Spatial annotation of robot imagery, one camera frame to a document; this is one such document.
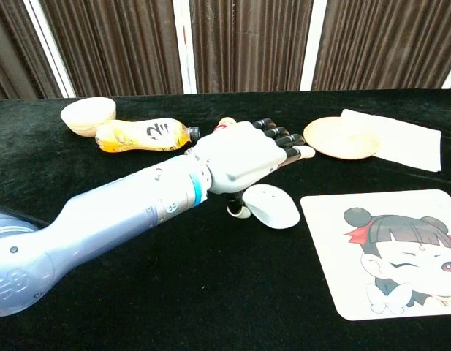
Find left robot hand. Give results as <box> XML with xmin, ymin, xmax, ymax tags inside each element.
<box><xmin>190</xmin><ymin>117</ymin><xmax>317</xmax><ymax>219</ymax></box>

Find white computer mouse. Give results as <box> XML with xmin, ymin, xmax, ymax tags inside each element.
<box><xmin>241</xmin><ymin>184</ymin><xmax>301</xmax><ymax>230</ymax></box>

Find cartoon girl mouse pad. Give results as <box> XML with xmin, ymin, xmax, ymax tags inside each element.
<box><xmin>300</xmin><ymin>189</ymin><xmax>451</xmax><ymax>322</ymax></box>

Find red label coffee bottle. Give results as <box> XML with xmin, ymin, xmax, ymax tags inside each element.
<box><xmin>214</xmin><ymin>116</ymin><xmax>238</xmax><ymax>132</ymax></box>

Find round woven coaster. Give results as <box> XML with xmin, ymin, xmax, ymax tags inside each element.
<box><xmin>303</xmin><ymin>116</ymin><xmax>382</xmax><ymax>161</ymax></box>

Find orange drink bottle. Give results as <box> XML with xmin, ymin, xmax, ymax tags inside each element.
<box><xmin>95</xmin><ymin>117</ymin><xmax>201</xmax><ymax>154</ymax></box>

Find brown pleated curtain panel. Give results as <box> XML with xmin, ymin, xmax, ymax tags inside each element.
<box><xmin>189</xmin><ymin>0</ymin><xmax>314</xmax><ymax>94</ymax></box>
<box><xmin>311</xmin><ymin>0</ymin><xmax>451</xmax><ymax>91</ymax></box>
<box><xmin>0</xmin><ymin>0</ymin><xmax>64</xmax><ymax>103</ymax></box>
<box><xmin>39</xmin><ymin>0</ymin><xmax>184</xmax><ymax>98</ymax></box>

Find black velvet tablecloth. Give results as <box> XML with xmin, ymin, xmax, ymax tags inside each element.
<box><xmin>0</xmin><ymin>88</ymin><xmax>451</xmax><ymax>351</ymax></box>

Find white bowl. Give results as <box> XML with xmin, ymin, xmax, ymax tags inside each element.
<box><xmin>60</xmin><ymin>97</ymin><xmax>118</xmax><ymax>138</ymax></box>

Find white folded cloth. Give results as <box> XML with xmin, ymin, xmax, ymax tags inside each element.
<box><xmin>339</xmin><ymin>108</ymin><xmax>442</xmax><ymax>173</ymax></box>

